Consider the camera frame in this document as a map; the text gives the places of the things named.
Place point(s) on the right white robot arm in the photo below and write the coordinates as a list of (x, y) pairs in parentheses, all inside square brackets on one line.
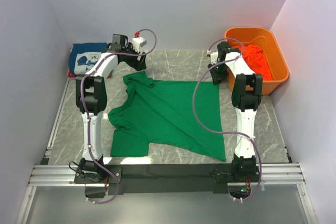
[(246, 98)]

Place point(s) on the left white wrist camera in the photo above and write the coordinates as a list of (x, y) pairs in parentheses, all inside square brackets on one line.
[(138, 42)]

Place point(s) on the orange t shirt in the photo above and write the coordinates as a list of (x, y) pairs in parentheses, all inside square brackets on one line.
[(255, 59)]

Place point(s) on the green t shirt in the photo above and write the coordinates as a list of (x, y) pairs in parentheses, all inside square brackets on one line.
[(183, 114)]

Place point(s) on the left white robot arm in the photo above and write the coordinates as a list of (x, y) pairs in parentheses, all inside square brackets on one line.
[(91, 99)]

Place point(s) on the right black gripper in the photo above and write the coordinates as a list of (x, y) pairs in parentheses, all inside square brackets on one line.
[(217, 73)]

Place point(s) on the folded blue t shirt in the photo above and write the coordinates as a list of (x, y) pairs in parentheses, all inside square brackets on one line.
[(84, 56)]

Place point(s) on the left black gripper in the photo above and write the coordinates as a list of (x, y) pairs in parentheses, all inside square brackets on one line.
[(136, 60)]

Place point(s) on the black base beam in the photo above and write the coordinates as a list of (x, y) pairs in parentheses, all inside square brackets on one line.
[(169, 178)]

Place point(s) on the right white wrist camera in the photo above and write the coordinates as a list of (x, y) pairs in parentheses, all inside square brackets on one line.
[(212, 56)]

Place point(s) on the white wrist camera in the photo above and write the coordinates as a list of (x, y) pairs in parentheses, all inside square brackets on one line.
[(138, 42), (212, 56)]

